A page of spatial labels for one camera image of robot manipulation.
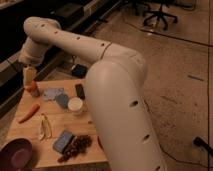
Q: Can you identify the grey blue cloth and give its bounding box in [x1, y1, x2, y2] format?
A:
[43, 88, 64, 101]

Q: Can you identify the purple bowl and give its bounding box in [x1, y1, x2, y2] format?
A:
[0, 138, 32, 171]

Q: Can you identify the small black box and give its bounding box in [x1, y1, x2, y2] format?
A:
[75, 84, 85, 100]

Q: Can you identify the white paper cup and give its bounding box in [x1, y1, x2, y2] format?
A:
[68, 97, 83, 115]

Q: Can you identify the blue sponge block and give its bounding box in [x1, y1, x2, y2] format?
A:
[53, 130, 74, 154]

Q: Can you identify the dark grape bunch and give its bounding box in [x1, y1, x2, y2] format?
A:
[58, 135, 92, 163]

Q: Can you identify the black object on floor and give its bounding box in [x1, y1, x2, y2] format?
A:
[193, 137, 213, 157]

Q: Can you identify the black floor cable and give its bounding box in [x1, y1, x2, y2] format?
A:
[66, 54, 213, 169]

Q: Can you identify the black power adapter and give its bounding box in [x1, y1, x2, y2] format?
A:
[71, 64, 88, 78]

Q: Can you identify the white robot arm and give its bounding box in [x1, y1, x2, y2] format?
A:
[19, 17, 167, 171]

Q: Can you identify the orange carrot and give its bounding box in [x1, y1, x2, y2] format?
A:
[18, 104, 40, 124]

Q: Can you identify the black office chair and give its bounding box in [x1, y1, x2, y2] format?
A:
[143, 0, 178, 31]

